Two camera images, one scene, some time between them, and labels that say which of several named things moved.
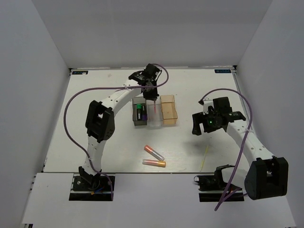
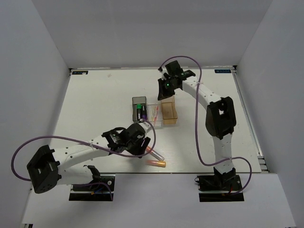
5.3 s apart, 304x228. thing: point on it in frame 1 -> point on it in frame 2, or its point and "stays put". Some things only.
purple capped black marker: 144,115 stays put
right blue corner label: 222,71 stays put
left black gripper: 151,96 -> 140,150
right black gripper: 199,118 -> 163,94
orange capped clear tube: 153,153 stays put
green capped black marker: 139,106 stays put
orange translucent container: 169,110 stays put
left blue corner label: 80,72 stays put
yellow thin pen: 202,165 -> 153,114
